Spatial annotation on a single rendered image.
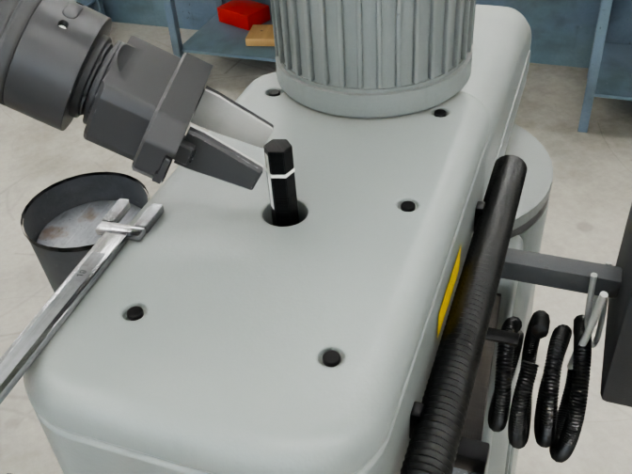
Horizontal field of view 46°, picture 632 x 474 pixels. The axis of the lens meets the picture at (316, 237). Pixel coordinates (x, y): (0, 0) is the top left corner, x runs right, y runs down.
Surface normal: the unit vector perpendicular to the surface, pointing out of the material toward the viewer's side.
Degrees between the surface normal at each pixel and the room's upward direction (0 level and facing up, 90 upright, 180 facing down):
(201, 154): 90
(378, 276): 0
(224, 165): 90
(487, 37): 0
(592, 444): 0
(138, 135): 90
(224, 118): 90
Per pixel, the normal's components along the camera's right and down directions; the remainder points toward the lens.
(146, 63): 0.45, -0.67
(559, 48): -0.33, 0.61
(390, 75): 0.10, 0.62
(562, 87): -0.06, -0.77
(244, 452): -0.28, -0.12
